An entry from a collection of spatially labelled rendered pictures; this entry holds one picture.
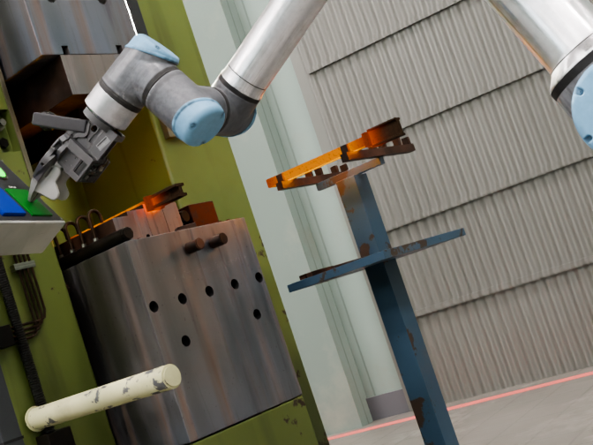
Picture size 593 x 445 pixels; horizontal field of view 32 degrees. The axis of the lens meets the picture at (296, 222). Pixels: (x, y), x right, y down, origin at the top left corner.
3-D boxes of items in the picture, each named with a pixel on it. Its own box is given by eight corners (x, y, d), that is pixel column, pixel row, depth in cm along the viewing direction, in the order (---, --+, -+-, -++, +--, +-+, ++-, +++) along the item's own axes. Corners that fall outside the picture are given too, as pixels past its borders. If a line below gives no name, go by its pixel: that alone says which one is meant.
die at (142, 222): (185, 232, 238) (174, 198, 239) (121, 246, 223) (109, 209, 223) (81, 279, 265) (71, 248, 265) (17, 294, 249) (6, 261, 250)
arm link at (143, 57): (168, 56, 176) (131, 21, 179) (125, 111, 179) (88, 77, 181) (191, 66, 185) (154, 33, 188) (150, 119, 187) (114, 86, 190)
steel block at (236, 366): (303, 394, 242) (244, 216, 246) (190, 442, 213) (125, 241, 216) (154, 433, 277) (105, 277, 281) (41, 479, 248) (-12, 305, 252)
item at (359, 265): (466, 234, 265) (463, 227, 265) (386, 259, 233) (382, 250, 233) (375, 267, 283) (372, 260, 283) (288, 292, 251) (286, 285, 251)
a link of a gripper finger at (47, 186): (38, 217, 185) (68, 178, 184) (16, 196, 187) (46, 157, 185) (47, 217, 188) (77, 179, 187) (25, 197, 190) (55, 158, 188)
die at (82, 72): (139, 91, 241) (127, 53, 242) (72, 94, 226) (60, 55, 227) (41, 151, 268) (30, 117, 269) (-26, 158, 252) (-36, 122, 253)
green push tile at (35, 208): (54, 214, 192) (26, 188, 194) (33, 214, 185) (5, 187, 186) (48, 221, 192) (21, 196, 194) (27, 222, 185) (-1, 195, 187)
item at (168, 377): (187, 386, 184) (178, 358, 184) (166, 394, 180) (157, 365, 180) (50, 427, 211) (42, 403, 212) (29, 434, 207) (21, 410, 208)
